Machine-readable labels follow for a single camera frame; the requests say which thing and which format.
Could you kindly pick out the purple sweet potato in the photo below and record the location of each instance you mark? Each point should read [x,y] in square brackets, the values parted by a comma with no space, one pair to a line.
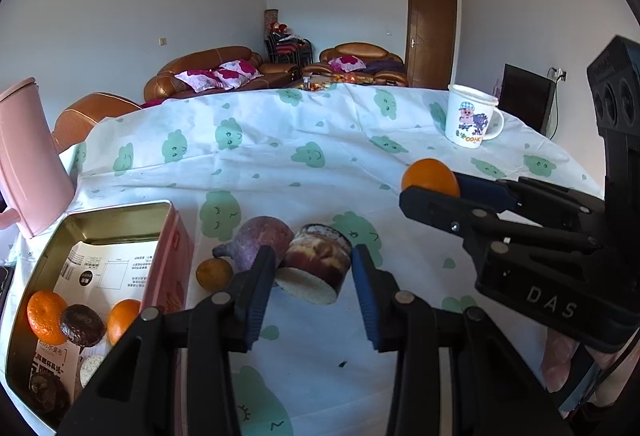
[260,238]

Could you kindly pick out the black television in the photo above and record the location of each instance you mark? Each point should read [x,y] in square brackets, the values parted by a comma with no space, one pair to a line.
[525,99]

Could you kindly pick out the black smartphone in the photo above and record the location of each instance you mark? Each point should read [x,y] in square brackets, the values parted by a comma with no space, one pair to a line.
[4,286]

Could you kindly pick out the wall power socket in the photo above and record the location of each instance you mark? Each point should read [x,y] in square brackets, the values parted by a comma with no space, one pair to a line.
[561,75]

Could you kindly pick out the small orange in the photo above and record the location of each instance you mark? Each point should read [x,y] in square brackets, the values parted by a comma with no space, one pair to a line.
[430,175]

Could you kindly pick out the brown kiwi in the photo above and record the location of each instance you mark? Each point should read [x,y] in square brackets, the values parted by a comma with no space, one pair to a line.
[47,391]

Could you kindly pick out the white cartoon-print mug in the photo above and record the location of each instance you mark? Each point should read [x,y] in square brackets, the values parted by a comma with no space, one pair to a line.
[467,116]

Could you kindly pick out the pale round fruit piece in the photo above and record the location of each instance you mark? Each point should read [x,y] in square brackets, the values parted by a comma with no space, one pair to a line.
[91,370]

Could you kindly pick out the purple blanket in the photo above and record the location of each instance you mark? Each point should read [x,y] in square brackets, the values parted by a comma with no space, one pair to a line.
[385,65]

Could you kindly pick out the brown leather armchair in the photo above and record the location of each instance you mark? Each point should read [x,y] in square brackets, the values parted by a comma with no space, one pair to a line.
[360,51]

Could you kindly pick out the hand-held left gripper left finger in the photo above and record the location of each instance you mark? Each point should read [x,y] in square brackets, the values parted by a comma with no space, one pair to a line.
[257,311]

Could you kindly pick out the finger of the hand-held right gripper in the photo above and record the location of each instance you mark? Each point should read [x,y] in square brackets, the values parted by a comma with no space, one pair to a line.
[477,186]
[430,207]

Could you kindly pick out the brown leather recliner chair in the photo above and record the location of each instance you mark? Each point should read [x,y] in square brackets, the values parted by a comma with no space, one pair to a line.
[92,114]

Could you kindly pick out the large orange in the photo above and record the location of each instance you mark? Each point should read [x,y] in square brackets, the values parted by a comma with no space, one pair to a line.
[45,322]

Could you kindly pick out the pink metal tin box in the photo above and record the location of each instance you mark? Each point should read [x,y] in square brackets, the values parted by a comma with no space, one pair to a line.
[170,261]

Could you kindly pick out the cluttered coffee table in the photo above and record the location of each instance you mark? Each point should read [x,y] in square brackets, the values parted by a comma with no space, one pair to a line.
[330,81]

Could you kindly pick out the brown wooden door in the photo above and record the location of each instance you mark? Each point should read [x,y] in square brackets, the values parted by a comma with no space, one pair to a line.
[431,36]

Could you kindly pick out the pink electric kettle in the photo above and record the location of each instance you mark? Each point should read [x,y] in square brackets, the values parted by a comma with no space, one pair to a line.
[30,156]

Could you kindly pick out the brown leather sofa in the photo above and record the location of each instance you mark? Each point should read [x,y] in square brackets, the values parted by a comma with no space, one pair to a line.
[210,59]

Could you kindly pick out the stacked black chairs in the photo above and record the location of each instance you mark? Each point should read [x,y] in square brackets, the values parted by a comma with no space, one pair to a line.
[290,49]

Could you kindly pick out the small brown round fruit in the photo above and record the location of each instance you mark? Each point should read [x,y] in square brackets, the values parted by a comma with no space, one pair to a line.
[214,273]

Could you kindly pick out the printed paper leaflet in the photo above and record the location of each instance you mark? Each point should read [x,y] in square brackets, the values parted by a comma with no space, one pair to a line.
[115,271]

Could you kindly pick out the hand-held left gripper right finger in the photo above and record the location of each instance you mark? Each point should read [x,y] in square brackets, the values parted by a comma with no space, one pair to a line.
[365,296]

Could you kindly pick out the dark chocolate round cake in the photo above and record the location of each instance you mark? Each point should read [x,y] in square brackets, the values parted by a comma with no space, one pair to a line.
[81,325]

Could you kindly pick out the pink floral pillow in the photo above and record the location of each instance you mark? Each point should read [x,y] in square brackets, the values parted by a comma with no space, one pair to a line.
[197,79]
[350,62]
[236,69]

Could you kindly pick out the person's right hand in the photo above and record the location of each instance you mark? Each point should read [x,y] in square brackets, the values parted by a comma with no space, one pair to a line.
[559,356]

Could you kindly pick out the tall cylindrical container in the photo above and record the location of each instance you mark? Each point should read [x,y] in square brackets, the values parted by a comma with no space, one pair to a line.
[271,19]

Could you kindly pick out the white cloud-print tablecloth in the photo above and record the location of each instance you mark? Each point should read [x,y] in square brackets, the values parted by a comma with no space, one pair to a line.
[310,151]

